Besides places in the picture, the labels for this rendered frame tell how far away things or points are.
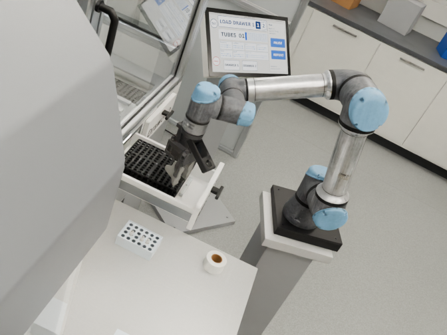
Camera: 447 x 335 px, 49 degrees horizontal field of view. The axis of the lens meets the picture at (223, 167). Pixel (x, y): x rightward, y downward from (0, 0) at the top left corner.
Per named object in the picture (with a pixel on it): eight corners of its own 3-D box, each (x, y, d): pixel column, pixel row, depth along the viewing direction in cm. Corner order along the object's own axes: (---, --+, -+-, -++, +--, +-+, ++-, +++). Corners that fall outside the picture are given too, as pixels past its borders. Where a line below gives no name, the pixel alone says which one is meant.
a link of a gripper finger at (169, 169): (163, 177, 160) (173, 154, 156) (176, 187, 158) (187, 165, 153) (157, 179, 157) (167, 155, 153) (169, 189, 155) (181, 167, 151)
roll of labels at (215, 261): (222, 260, 164) (226, 252, 161) (223, 276, 158) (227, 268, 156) (202, 256, 162) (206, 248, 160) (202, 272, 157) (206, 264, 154)
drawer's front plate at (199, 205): (215, 185, 184) (225, 163, 178) (189, 231, 161) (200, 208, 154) (211, 183, 184) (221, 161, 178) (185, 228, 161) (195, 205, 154)
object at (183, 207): (211, 182, 182) (216, 169, 179) (188, 223, 161) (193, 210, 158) (116, 136, 184) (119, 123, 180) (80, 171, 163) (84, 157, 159)
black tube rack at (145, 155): (188, 177, 179) (193, 165, 175) (171, 205, 165) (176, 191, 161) (134, 151, 180) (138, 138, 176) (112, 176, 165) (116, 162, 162)
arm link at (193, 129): (214, 121, 147) (197, 128, 141) (209, 133, 149) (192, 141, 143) (196, 108, 149) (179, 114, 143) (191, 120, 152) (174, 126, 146)
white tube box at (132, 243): (159, 244, 159) (163, 236, 157) (149, 261, 153) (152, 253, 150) (126, 227, 160) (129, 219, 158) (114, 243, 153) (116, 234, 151)
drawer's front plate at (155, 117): (169, 114, 211) (177, 93, 205) (142, 145, 188) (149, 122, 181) (166, 112, 211) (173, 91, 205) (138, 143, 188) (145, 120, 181)
